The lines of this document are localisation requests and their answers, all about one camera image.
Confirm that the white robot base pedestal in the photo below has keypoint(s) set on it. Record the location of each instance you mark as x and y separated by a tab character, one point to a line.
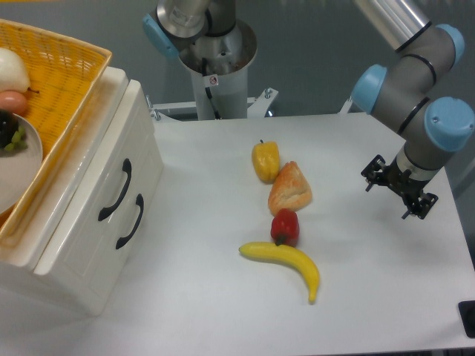
218	67

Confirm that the pink sausage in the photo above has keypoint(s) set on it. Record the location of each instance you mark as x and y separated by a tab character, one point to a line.
13	102

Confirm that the white metal frame bracket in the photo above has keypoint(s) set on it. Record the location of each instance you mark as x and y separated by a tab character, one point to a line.
260	106

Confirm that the red bell pepper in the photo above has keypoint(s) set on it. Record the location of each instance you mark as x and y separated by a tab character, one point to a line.
285	228

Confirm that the black device at edge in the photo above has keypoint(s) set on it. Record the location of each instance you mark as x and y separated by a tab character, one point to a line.
467	314

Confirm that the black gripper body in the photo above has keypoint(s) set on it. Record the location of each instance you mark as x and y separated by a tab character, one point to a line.
399	182

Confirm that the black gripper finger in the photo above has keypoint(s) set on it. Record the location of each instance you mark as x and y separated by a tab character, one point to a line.
374	173
418	204

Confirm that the white plate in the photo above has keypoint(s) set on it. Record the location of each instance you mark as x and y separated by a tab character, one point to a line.
20	166

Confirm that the yellow banana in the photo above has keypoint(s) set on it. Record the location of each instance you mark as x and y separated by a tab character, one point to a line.
288	256

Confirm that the yellow bell pepper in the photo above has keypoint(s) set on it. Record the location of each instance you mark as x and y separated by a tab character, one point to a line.
266	160

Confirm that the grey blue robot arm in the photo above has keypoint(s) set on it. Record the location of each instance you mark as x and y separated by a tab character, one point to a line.
433	130

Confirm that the white pear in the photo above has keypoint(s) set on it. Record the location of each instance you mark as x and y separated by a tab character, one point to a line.
14	75

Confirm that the croissant bread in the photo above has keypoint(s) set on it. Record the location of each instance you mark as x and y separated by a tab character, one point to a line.
290	190

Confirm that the yellow woven basket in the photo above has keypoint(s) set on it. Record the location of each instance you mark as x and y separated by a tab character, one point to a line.
65	70

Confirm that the white drawer cabinet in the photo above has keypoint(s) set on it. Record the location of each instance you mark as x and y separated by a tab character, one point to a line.
18	264

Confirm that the dark grapes bunch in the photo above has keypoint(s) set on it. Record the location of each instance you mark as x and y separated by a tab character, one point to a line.
12	132

